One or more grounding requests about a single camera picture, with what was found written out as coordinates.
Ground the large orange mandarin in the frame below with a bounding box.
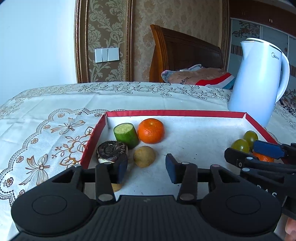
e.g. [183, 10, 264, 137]
[252, 152, 275, 163]

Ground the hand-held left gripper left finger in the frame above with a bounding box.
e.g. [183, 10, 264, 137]
[52, 158, 129, 205]

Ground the floral sliding door wardrobe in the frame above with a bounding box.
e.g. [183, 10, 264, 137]
[229, 17, 296, 77]

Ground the small orange mandarin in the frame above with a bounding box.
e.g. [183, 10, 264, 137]
[137, 118, 165, 144]

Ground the red shallow box tray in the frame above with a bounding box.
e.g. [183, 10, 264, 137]
[80, 111, 281, 202]

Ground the pale blue towel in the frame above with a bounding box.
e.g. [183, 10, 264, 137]
[180, 64, 205, 72]

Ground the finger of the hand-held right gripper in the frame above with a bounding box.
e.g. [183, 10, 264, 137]
[224, 148, 296, 171]
[252, 140, 296, 160]

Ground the white electric kettle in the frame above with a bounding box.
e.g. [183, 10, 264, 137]
[227, 38, 290, 127]

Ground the white wall switch panel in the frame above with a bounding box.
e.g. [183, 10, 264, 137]
[95, 47, 120, 63]

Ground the green tomato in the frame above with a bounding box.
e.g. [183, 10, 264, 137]
[243, 130, 259, 145]
[231, 138, 250, 154]

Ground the person's right hand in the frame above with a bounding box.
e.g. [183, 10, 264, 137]
[285, 218, 296, 241]

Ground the colourful patterned blanket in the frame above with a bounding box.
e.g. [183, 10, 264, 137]
[279, 89, 296, 112]

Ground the green cucumber piece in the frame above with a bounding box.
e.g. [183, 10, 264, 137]
[113, 123, 139, 149]

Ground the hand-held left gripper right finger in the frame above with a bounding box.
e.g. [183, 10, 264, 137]
[165, 153, 241, 205]

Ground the printed pillow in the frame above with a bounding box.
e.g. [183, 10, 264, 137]
[161, 67, 236, 90]

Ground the small tan potato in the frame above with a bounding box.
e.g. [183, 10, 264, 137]
[133, 146, 156, 168]

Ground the gold wall moulding frame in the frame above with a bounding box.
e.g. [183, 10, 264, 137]
[74, 0, 133, 83]

